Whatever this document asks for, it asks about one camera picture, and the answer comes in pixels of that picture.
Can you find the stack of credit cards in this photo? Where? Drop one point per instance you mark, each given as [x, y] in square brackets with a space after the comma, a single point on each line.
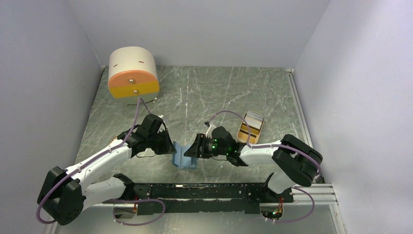
[255, 122]

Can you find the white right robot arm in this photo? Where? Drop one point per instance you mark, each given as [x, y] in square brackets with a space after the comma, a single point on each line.
[298, 163]

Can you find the aluminium frame rail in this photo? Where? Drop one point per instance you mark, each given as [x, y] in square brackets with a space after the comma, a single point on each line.
[318, 194]

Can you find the cream drawer box orange front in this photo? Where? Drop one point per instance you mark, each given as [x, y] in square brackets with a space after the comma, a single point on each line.
[132, 74]

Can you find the blue leather card holder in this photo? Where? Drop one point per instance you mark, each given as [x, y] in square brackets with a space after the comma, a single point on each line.
[180, 161]

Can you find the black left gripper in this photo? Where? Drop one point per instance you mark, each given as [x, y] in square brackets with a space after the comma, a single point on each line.
[168, 147]

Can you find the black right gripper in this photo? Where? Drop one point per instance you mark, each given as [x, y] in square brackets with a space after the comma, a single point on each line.
[198, 145]

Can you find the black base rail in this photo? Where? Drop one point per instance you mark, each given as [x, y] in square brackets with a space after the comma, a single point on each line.
[211, 197]

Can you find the beige oval card tray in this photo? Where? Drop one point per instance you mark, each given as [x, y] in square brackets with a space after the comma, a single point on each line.
[252, 140]

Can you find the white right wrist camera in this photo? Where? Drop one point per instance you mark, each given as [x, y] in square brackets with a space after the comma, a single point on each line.
[210, 127]

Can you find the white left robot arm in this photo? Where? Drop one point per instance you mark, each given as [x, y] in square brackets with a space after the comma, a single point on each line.
[67, 192]

